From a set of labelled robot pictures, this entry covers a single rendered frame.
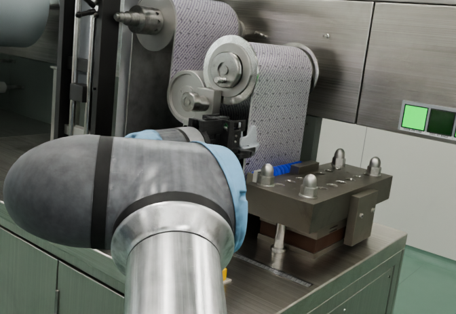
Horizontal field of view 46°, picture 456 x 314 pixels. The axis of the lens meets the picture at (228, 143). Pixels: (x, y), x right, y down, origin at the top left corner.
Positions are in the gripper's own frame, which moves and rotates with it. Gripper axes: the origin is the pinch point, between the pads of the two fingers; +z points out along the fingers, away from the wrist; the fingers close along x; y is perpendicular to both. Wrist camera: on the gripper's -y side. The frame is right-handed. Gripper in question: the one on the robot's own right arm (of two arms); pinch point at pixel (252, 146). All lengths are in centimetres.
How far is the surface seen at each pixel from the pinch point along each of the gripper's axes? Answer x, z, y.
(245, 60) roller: 1.9, -3.8, 18.4
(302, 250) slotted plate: -16.2, -1.4, -18.1
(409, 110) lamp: -22.5, 29.0, 10.7
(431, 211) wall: 30, 262, -76
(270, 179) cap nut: -8.4, -4.6, -4.5
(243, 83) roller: 1.5, -3.8, 13.6
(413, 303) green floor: 11, 191, -109
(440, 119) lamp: -29.7, 29.0, 10.1
